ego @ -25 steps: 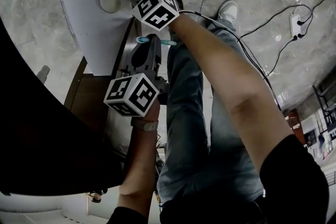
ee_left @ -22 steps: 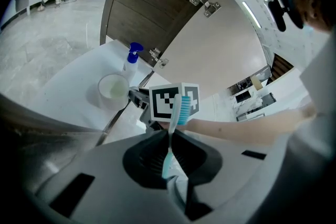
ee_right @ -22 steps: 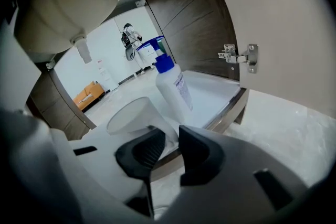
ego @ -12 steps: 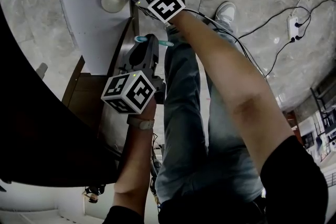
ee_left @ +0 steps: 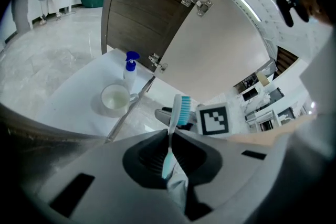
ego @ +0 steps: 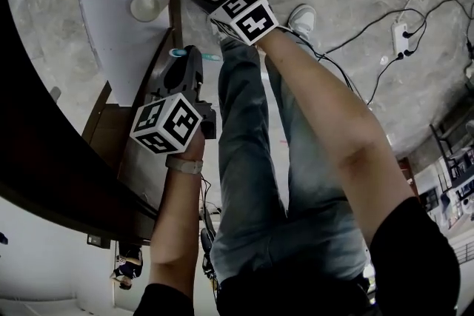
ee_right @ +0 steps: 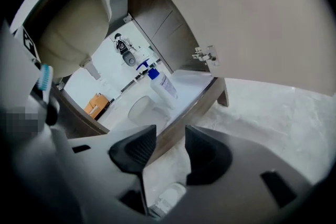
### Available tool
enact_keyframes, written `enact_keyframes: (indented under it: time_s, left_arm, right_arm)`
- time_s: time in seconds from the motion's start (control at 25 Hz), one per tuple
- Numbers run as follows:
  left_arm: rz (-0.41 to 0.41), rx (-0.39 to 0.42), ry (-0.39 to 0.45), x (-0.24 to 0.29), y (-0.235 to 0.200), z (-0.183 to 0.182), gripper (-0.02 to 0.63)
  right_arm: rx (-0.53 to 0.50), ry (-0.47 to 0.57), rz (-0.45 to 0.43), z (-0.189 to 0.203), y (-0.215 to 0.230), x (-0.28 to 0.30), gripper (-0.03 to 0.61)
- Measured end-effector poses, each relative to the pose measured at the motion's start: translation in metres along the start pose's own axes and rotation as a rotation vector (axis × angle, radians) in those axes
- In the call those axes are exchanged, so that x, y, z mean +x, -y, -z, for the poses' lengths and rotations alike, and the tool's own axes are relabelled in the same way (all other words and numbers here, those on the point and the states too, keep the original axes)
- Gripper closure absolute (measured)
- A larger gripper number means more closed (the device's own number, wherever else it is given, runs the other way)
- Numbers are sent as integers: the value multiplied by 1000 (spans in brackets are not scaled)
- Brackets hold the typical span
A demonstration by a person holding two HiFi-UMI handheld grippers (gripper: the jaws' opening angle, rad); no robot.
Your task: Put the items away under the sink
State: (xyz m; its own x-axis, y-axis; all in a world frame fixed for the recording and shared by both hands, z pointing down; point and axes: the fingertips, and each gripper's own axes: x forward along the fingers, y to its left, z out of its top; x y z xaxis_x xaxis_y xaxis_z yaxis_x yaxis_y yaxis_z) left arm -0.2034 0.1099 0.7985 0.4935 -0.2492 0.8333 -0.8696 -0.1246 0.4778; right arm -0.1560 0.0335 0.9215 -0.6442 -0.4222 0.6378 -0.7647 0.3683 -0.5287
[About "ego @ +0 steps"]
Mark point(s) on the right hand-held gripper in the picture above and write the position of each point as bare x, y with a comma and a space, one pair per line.
248, 18

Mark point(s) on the person's left forearm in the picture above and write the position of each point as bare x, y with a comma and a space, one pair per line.
174, 225

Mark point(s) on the white drawer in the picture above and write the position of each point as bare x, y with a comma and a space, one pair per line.
111, 40

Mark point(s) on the black metal rack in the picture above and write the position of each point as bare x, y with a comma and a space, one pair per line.
442, 144

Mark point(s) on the teal toothbrush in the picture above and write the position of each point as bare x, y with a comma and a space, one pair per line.
211, 57

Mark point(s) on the pale green cup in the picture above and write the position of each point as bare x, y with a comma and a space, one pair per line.
144, 5

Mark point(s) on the person's left shoe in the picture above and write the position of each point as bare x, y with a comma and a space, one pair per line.
223, 35

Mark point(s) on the person's right forearm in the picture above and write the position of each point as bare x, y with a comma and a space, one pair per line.
333, 122

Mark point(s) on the person's black shirt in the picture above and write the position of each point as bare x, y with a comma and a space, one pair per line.
407, 270

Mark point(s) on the person's right shoe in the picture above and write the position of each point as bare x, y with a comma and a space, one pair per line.
301, 20

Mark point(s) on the black-topped sink vanity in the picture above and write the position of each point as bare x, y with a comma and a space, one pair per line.
44, 144

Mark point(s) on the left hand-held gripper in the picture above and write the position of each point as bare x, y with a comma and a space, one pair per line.
166, 124

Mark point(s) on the white power strip with plugs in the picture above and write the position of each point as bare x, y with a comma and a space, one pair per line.
400, 37

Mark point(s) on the person's shoe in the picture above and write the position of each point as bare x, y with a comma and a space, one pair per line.
301, 20
223, 35

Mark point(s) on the beige wristband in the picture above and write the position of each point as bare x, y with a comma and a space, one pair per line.
185, 164

